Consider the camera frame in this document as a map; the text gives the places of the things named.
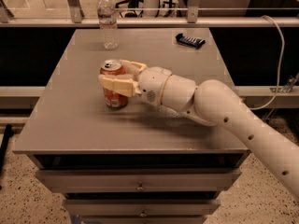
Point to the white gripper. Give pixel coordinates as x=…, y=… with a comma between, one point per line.
x=152, y=83

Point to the red coke can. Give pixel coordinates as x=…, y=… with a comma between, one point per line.
x=109, y=75

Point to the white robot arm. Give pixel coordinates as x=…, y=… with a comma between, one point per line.
x=210, y=103

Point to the clear plastic water bottle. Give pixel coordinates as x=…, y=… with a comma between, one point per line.
x=106, y=12

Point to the black office chair base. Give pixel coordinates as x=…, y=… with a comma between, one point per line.
x=132, y=4

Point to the grey drawer cabinet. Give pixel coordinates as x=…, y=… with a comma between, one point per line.
x=71, y=128

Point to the top grey drawer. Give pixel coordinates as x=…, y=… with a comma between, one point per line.
x=89, y=181

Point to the grey drawer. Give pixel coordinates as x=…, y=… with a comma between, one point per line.
x=141, y=208
x=89, y=181

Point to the black object at left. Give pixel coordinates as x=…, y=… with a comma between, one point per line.
x=8, y=133

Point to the metal railing frame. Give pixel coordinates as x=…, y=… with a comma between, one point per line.
x=71, y=13

